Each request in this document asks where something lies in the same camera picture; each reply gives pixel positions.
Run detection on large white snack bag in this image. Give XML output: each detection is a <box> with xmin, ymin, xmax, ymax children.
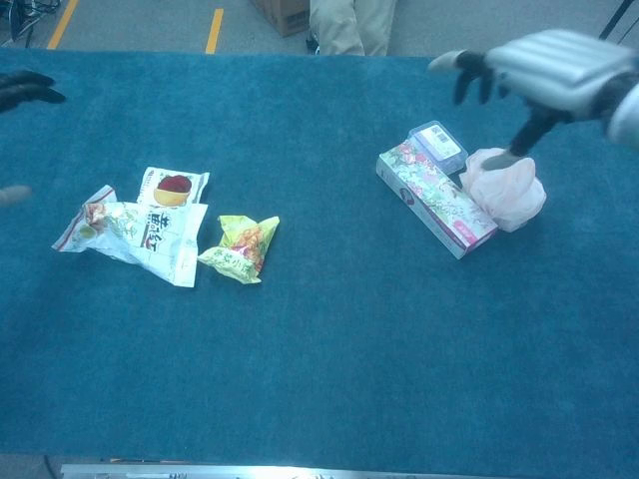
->
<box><xmin>52</xmin><ymin>184</ymin><xmax>210</xmax><ymax>289</ymax></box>

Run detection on floral cardboard box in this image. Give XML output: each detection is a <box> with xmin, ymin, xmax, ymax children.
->
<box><xmin>375</xmin><ymin>139</ymin><xmax>500</xmax><ymax>260</ymax></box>

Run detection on brown cardboard box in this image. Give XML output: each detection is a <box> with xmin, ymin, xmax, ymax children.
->
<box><xmin>249</xmin><ymin>0</ymin><xmax>312</xmax><ymax>38</ymax></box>

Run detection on clear plastic box purple contents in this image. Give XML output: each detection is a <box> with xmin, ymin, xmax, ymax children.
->
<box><xmin>407</xmin><ymin>121</ymin><xmax>469</xmax><ymax>176</ymax></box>

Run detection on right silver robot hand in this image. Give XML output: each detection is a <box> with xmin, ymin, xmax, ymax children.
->
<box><xmin>427</xmin><ymin>28</ymin><xmax>639</xmax><ymax>174</ymax></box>

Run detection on black tripod stand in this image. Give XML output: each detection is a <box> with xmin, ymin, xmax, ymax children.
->
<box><xmin>596</xmin><ymin>0</ymin><xmax>639</xmax><ymax>41</ymax></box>

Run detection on person in beige trousers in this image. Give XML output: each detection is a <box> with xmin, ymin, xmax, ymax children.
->
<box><xmin>308</xmin><ymin>0</ymin><xmax>398</xmax><ymax>57</ymax></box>

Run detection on yellow-green snack packet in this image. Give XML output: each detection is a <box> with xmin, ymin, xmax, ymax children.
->
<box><xmin>197</xmin><ymin>214</ymin><xmax>281</xmax><ymax>285</ymax></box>

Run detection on pink mesh bath sponge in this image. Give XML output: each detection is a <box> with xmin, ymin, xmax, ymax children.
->
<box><xmin>458</xmin><ymin>147</ymin><xmax>548</xmax><ymax>234</ymax></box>

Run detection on black cable bundle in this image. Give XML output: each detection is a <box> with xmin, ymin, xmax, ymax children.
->
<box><xmin>0</xmin><ymin>0</ymin><xmax>61</xmax><ymax>44</ymax></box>

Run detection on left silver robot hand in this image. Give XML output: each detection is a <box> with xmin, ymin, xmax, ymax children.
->
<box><xmin>0</xmin><ymin>69</ymin><xmax>67</xmax><ymax>209</ymax></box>

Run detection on small white snack packet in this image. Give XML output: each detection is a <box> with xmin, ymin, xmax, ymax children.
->
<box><xmin>136</xmin><ymin>166</ymin><xmax>211</xmax><ymax>207</ymax></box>

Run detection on teal table cloth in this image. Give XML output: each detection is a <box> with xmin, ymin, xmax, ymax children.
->
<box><xmin>0</xmin><ymin>47</ymin><xmax>639</xmax><ymax>479</ymax></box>

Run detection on aluminium frame rail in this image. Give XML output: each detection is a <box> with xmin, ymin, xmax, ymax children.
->
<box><xmin>59</xmin><ymin>461</ymin><xmax>500</xmax><ymax>479</ymax></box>

